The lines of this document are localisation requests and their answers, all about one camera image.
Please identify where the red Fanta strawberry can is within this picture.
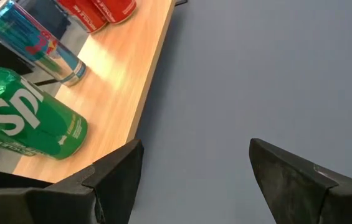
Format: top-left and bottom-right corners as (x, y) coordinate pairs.
(91, 0), (138, 25)
(54, 0), (108, 34)

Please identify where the blue silver Red Bull can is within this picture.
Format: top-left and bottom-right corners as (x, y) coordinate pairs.
(0, 0), (87, 87)

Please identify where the grey-blue table mat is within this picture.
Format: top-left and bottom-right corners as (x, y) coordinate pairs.
(128, 0), (352, 224)

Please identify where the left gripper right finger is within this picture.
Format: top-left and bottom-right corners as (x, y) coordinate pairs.
(249, 139), (352, 224)

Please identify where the green Sprite can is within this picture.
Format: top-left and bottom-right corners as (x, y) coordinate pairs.
(0, 61), (88, 161)

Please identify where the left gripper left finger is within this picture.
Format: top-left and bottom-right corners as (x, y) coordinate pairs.
(0, 139), (145, 224)

